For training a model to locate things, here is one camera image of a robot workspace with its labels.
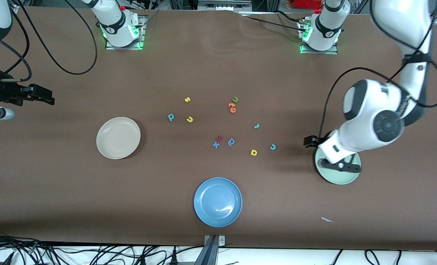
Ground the pale green plate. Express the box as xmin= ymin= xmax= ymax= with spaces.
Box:
xmin=315 ymin=147 xmax=361 ymax=185

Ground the beige brown plate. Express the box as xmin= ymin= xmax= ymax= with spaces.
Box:
xmin=96 ymin=117 xmax=141 ymax=160

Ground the blue plate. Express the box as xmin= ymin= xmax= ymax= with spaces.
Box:
xmin=194 ymin=177 xmax=243 ymax=227

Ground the red box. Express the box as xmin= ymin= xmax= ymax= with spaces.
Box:
xmin=293 ymin=0 xmax=323 ymax=10

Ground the aluminium profile bar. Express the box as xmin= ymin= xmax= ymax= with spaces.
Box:
xmin=194 ymin=236 xmax=219 ymax=265

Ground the grey metal box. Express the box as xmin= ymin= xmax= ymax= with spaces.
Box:
xmin=197 ymin=0 xmax=253 ymax=12

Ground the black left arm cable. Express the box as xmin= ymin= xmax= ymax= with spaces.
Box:
xmin=319 ymin=0 xmax=437 ymax=148

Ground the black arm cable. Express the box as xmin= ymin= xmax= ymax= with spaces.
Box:
xmin=0 ymin=0 xmax=98 ymax=82
xmin=319 ymin=0 xmax=437 ymax=148

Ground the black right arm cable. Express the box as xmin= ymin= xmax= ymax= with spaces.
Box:
xmin=0 ymin=0 xmax=98 ymax=82

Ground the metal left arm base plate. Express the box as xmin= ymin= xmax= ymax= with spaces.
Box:
xmin=299 ymin=20 xmax=339 ymax=55

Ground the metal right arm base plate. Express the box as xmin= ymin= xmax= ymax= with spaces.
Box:
xmin=105 ymin=15 xmax=146 ymax=50

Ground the black cable on table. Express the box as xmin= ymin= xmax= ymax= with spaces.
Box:
xmin=241 ymin=14 xmax=304 ymax=31
xmin=273 ymin=10 xmax=306 ymax=22

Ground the small metal bracket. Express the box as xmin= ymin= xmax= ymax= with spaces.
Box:
xmin=204 ymin=235 xmax=226 ymax=246

